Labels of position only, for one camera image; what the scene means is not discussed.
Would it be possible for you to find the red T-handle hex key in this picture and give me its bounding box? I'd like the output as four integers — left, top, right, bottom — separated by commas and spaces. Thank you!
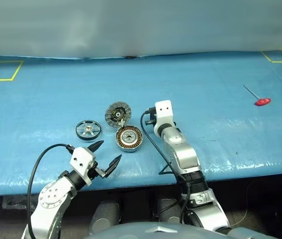
243, 85, 272, 107

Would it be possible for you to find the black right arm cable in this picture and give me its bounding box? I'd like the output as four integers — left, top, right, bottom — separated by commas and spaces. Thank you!
140, 107, 191, 225

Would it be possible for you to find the motor housing with copper windings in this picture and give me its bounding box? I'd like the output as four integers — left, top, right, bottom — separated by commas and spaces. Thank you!
115, 125, 143, 152

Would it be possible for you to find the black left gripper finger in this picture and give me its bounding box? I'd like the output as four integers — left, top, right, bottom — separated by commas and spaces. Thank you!
87, 140, 105, 154
104, 154, 123, 178

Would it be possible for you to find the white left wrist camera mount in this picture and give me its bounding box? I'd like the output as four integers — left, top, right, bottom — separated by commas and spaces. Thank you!
69, 147, 97, 187

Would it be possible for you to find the grey robot torso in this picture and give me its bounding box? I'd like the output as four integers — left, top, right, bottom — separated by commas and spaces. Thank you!
83, 222, 282, 239

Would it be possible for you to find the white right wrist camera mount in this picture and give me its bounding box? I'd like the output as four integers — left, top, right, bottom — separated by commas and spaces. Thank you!
152, 100, 176, 135

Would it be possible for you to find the dark grey rounded shape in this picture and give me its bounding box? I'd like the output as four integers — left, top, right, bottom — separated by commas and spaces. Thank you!
157, 198, 185, 224
89, 201, 121, 235

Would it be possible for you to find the round hinged motor lid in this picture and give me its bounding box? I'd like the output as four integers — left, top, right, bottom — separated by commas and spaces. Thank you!
105, 101, 133, 128

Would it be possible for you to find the blue plastic table cover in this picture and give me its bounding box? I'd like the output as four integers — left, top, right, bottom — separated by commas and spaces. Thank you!
0, 51, 282, 196

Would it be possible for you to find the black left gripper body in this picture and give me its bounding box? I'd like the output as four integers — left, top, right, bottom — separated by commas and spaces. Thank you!
88, 161, 107, 181

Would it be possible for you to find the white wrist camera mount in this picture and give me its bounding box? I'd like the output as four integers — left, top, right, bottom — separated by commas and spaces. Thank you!
69, 147, 97, 187
152, 100, 176, 135

